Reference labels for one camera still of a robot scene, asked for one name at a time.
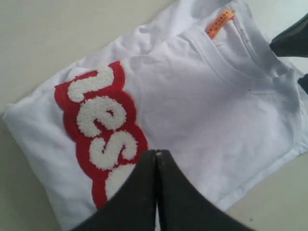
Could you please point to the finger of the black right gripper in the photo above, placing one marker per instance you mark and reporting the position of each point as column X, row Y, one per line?
column 292, row 42
column 303, row 83

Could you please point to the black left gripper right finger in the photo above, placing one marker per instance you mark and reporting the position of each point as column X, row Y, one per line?
column 181, row 207

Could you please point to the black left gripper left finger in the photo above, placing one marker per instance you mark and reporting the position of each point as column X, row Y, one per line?
column 133, row 207

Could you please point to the white t-shirt red print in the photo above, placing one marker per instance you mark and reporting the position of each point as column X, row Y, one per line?
column 228, row 110

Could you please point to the orange size tag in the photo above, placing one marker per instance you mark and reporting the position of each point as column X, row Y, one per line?
column 219, row 22

